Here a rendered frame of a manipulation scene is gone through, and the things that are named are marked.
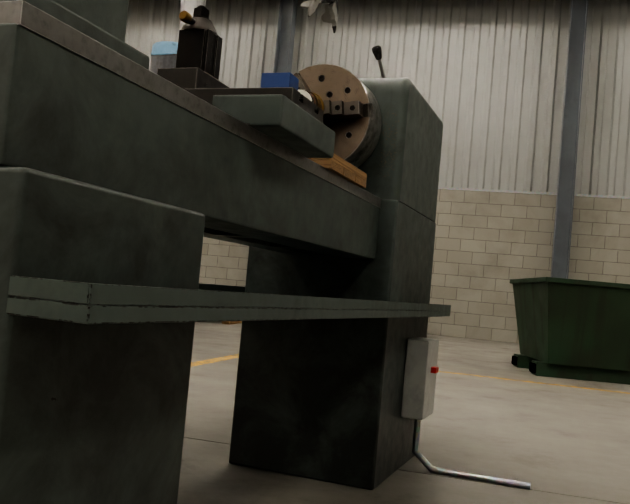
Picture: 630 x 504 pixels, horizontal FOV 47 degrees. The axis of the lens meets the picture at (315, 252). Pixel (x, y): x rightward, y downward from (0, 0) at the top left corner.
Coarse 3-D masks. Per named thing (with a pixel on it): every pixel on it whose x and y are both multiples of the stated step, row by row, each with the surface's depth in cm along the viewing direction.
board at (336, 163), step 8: (312, 160) 175; (320, 160) 174; (328, 160) 173; (336, 160) 177; (344, 160) 182; (328, 168) 174; (336, 168) 177; (344, 168) 183; (352, 168) 189; (344, 176) 184; (352, 176) 189; (360, 176) 195; (360, 184) 196
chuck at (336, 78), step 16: (320, 64) 214; (304, 80) 216; (320, 80) 214; (336, 80) 212; (352, 80) 210; (320, 96) 214; (336, 96) 212; (352, 96) 210; (368, 96) 209; (336, 128) 211; (352, 128) 209; (368, 128) 208; (336, 144) 211; (352, 144) 209; (368, 144) 213; (352, 160) 213
